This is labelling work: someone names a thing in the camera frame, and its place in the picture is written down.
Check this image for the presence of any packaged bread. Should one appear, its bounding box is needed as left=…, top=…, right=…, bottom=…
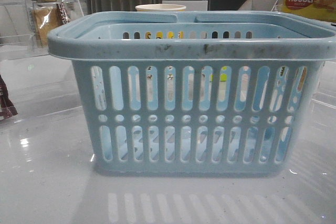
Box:
left=32, top=0, right=72, bottom=47

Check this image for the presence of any light blue plastic basket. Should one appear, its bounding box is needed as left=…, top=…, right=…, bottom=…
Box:
left=48, top=11, right=335, bottom=175

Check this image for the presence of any yellow paper cup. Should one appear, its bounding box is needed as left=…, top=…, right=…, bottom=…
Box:
left=135, top=4, right=186, bottom=12

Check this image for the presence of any dark red snack packet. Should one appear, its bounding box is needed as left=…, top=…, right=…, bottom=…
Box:
left=0, top=77, right=18, bottom=121

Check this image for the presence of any clear acrylic display shelf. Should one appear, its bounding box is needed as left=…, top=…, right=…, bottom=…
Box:
left=1, top=0, right=84, bottom=60

